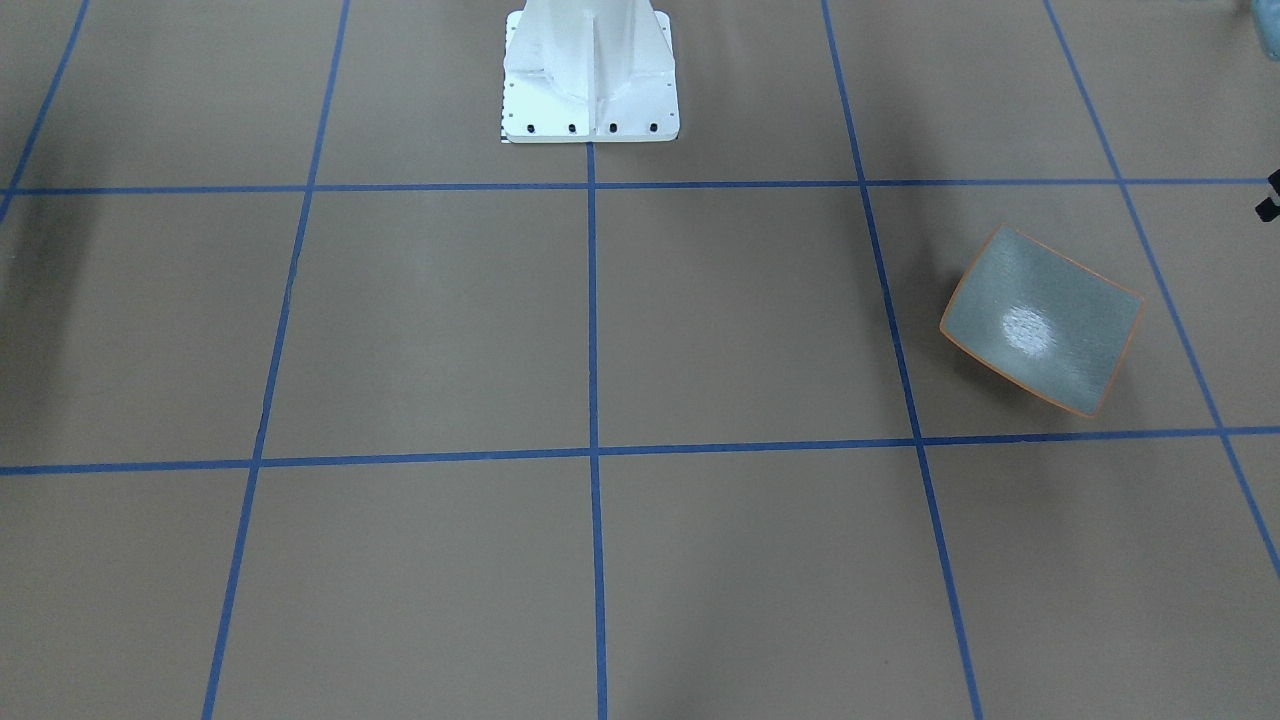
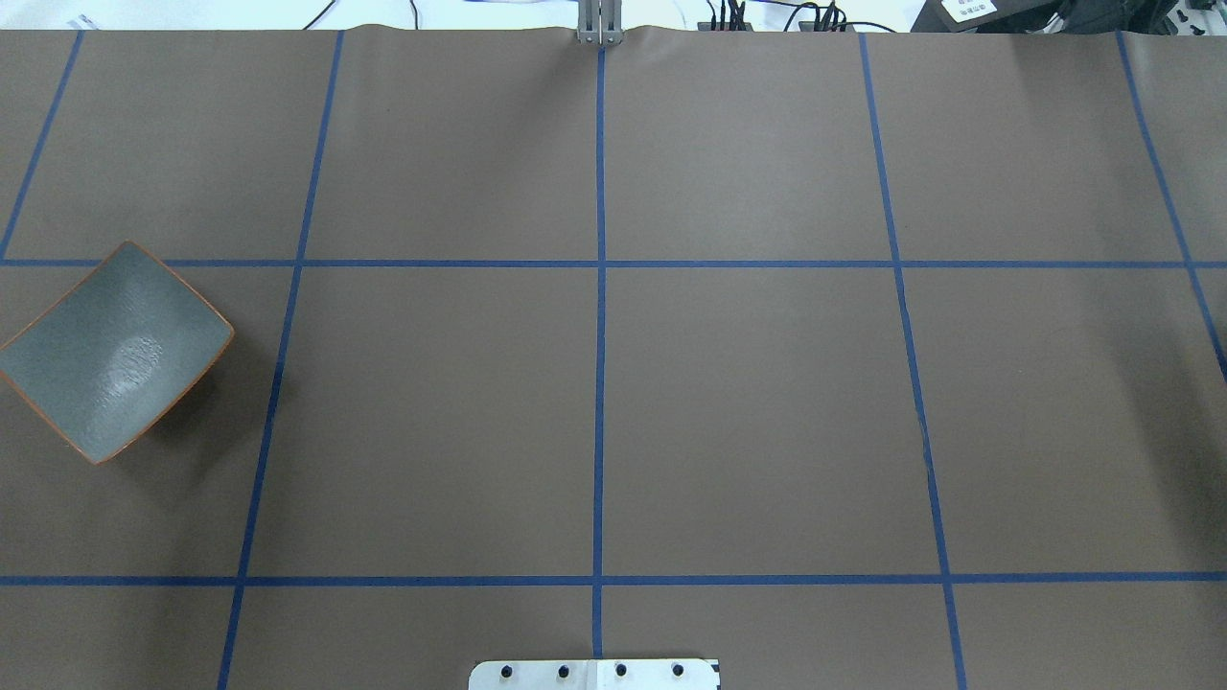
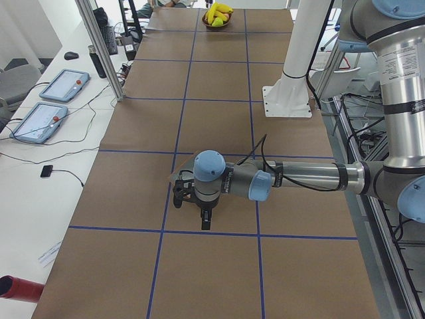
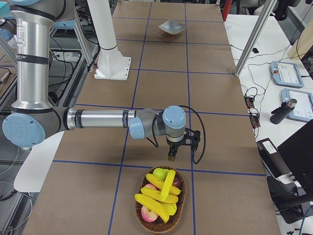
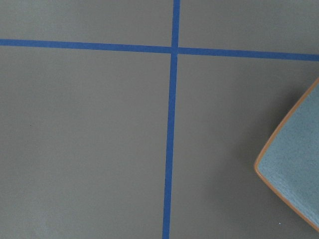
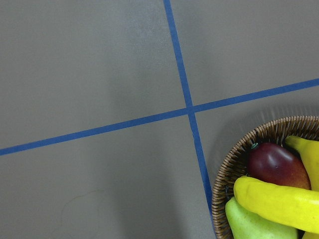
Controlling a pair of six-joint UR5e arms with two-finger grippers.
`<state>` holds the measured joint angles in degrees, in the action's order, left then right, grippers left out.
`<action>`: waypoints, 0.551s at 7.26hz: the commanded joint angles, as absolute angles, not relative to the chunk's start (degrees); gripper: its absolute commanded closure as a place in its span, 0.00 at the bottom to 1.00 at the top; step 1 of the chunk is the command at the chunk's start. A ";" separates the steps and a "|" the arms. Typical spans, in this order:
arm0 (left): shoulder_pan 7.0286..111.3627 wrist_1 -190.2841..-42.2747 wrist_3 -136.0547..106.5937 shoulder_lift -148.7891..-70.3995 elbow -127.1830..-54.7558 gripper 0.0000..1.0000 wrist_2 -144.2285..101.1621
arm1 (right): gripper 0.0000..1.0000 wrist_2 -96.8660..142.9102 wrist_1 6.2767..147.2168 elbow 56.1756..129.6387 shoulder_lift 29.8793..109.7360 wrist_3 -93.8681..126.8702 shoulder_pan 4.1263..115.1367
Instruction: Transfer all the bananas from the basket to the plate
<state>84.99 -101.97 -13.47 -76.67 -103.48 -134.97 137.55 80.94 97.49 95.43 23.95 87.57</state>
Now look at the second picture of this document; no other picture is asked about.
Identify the grey square plate orange rim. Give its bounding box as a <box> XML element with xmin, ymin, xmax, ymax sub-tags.
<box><xmin>1</xmin><ymin>241</ymin><xmax>234</xmax><ymax>467</ymax></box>

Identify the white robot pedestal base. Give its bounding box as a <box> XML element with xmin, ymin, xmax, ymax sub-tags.
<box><xmin>467</xmin><ymin>658</ymin><xmax>721</xmax><ymax>689</ymax></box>

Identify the aluminium frame post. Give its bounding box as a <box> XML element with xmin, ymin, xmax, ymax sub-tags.
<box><xmin>575</xmin><ymin>0</ymin><xmax>623</xmax><ymax>47</ymax></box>

